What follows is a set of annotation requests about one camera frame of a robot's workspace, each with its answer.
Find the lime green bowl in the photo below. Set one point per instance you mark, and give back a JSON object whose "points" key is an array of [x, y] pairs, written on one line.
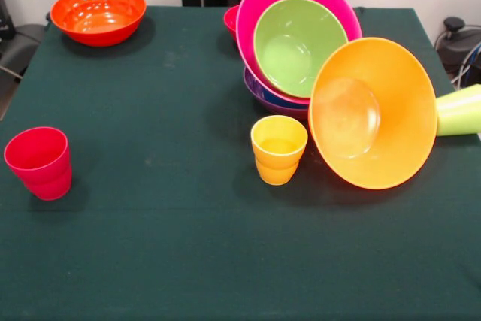
{"points": [[293, 46]]}

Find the large orange bowl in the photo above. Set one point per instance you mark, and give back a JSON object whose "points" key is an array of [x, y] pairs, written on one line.
{"points": [[406, 110]]}

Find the red-orange bowl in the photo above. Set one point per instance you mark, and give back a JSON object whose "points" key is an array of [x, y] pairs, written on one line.
{"points": [[97, 37]]}

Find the yellow cup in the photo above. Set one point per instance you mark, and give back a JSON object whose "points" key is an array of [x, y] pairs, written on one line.
{"points": [[278, 163]]}

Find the purple bowl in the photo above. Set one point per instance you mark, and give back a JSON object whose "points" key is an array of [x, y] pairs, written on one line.
{"points": [[263, 101]]}

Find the dark green tablecloth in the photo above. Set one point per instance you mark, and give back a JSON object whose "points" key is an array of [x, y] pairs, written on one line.
{"points": [[188, 242]]}

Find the small red-pink bowl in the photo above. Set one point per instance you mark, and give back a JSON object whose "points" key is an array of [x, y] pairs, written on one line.
{"points": [[230, 22]]}

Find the red-pink cup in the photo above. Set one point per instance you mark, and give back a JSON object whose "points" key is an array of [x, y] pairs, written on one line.
{"points": [[41, 170]]}

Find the lime green cup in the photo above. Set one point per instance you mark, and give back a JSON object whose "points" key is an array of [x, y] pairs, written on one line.
{"points": [[458, 114]]}

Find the black device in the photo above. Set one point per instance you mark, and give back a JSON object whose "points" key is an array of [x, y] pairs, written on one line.
{"points": [[5, 16]]}

